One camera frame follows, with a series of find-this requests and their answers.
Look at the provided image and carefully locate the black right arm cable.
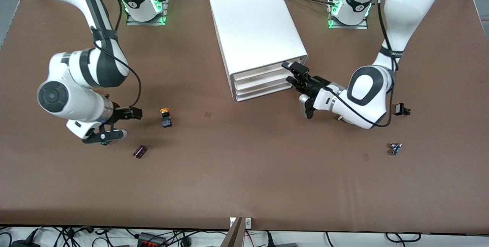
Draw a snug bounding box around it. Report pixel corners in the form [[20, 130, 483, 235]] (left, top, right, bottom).
[[90, 0, 142, 110]]

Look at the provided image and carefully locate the black red power strip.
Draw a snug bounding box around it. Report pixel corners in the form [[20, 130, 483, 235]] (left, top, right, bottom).
[[138, 232, 167, 247]]

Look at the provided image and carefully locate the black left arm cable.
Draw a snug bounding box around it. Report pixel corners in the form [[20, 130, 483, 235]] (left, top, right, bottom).
[[325, 0, 400, 127]]

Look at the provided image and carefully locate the black looped floor cable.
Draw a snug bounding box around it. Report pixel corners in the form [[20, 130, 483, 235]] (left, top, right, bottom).
[[385, 232, 422, 243]]

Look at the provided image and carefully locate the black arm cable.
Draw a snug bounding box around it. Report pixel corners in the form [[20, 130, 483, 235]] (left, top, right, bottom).
[[325, 0, 400, 127], [90, 0, 142, 110]]

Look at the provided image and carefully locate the white drawer cabinet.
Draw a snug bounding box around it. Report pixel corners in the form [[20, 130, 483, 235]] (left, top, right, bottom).
[[209, 0, 308, 102]]

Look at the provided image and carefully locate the black power plug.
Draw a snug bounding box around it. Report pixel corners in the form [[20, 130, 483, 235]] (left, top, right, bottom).
[[10, 229, 40, 247]]

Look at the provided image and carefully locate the brown aluminium post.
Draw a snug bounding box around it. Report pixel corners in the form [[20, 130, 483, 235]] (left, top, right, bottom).
[[220, 217, 245, 247]]

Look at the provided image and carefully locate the white plastic drawer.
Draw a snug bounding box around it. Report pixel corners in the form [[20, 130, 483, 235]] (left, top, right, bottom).
[[235, 84, 296, 101], [232, 63, 295, 81], [234, 74, 293, 91]]

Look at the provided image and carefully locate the yellow push button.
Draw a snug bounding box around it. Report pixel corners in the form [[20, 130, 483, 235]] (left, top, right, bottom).
[[159, 108, 173, 128]]

